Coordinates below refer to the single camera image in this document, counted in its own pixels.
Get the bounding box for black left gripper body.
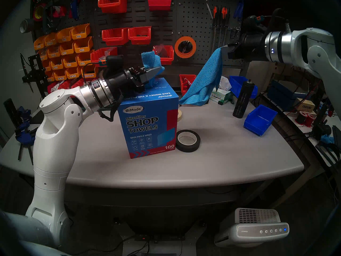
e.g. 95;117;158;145
107;67;146;96

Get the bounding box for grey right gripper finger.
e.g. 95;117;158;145
223;43;237;59

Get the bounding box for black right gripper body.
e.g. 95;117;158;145
228;32;267;62

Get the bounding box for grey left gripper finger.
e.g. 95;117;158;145
143;66;165;83

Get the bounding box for blue microfiber shop towel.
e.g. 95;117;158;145
141;51;163;89
179;47;224;106

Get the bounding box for blue shop towels box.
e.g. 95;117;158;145
117;77;179;159

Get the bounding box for red plastic storage bin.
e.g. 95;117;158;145
128;26;152;45
148;0;172;12
90;47;118;67
102;27;129;46
152;45;174;65
98;0;128;14

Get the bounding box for red bin with red markers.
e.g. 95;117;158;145
179;74;197;96

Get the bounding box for blue plastic storage bin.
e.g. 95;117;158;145
229;75;259;99

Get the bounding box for black pegboard panel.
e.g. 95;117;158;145
31;0;251;69

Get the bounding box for orange tape roll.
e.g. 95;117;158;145
174;36;197;58

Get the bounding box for Kimtech tissue box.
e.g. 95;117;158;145
210;75;235;105

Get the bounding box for black cylindrical bottle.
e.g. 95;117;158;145
233;79;255;119

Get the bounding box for dark blue storage bin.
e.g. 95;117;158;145
267;81;297;112

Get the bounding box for black tape roll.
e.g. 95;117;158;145
176;130;201;153

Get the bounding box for bright blue plastic bin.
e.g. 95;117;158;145
243;104;278;137

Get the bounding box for cardboard box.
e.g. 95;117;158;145
294;98;315;112

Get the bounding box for blue hanging clamp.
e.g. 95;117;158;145
70;0;80;21

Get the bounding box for black metal stand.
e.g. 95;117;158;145
22;54;48;98

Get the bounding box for blue black bar clamp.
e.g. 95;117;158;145
16;106;32;125
15;125;39;166

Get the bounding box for red yellow tape roll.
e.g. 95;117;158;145
33;3;48;22

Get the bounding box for black cylinder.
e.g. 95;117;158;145
3;98;16;126

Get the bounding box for white air purifier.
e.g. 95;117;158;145
214;208;290;248

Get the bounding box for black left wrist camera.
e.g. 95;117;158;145
103;55;124;72

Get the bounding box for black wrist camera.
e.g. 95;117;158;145
241;15;267;34
103;55;124;72

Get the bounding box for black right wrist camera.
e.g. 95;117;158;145
241;15;267;34

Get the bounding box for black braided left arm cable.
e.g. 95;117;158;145
97;94;124;122

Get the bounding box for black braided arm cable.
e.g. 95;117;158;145
268;8;291;32
97;94;124;122

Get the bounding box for orange black handle screwdriver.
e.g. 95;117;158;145
217;7;228;64
209;6;219;64

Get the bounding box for blue handled pliers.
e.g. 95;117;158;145
234;0;245;22

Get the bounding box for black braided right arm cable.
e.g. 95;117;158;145
268;8;291;32

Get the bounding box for black wire spool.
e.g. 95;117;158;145
295;110;307;125

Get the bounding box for red wire spool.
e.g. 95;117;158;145
303;111;316;128

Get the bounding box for grey duct tape roll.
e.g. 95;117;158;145
20;18;33;33

